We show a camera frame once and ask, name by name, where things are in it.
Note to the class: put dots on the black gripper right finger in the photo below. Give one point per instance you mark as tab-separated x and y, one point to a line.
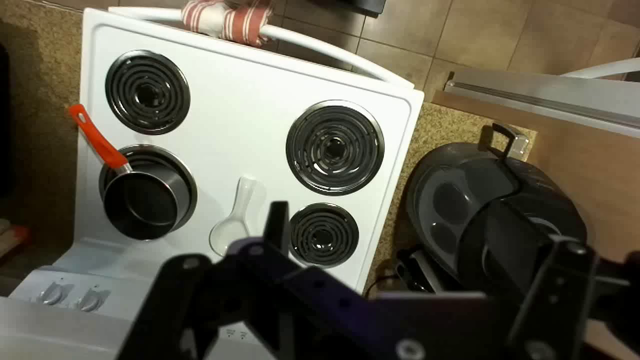
561	286

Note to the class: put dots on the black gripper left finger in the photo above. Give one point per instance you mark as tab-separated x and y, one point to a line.
181	301

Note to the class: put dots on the black pot on stove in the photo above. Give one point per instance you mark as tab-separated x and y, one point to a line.
460	193

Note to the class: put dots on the small black coil burner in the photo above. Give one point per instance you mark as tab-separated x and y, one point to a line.
127	93
333	233

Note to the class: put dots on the white electric stove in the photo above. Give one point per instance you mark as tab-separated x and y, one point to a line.
232	113

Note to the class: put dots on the pale grey long bar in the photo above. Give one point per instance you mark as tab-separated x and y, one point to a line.
533	93

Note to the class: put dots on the large black coil burner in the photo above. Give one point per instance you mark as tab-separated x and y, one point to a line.
307	151

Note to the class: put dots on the red white striped towel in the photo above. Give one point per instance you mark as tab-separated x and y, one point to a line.
226	18

